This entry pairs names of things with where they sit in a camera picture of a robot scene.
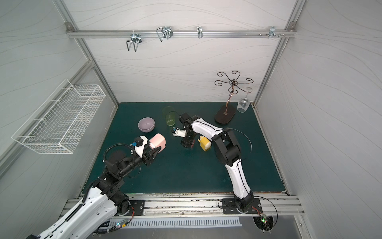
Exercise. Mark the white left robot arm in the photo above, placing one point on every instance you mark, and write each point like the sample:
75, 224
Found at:
103, 199

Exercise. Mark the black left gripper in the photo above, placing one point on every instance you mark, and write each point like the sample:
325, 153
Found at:
149, 156

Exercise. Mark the copper glass holder stand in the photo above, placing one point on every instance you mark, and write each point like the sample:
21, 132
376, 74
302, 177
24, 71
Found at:
227, 111

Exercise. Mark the lilac ceramic bowl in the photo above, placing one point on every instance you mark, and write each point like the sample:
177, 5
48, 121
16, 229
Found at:
146, 124

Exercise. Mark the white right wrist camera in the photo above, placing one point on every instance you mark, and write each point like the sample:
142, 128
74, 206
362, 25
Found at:
179, 132

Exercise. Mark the clear wine glass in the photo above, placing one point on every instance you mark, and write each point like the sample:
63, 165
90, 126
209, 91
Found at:
244, 102

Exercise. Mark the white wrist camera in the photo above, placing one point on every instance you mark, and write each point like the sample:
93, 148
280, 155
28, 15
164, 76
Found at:
179, 132
139, 145

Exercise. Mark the aluminium top rail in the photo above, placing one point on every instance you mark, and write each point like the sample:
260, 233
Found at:
180, 34

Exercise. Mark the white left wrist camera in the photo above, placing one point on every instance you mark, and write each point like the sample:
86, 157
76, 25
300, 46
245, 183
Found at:
139, 145

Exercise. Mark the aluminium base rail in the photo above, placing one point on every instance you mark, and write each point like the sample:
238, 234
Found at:
158, 205

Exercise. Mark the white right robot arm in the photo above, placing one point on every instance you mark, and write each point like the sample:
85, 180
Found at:
227, 151

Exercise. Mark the metal hook clip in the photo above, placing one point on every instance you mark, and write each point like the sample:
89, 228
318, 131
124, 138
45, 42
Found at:
164, 32
200, 32
134, 42
272, 34

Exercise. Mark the yellow pencil sharpener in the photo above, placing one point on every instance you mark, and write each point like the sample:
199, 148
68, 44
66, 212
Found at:
205, 143

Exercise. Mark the white wire basket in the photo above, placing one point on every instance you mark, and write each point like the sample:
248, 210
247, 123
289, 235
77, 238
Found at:
58, 125

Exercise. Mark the green glass tumbler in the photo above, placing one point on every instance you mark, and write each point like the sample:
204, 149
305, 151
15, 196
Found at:
170, 115

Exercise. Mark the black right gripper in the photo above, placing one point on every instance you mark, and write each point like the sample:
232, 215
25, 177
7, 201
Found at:
188, 137

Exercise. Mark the white slotted cable duct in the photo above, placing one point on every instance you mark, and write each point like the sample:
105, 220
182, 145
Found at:
195, 222

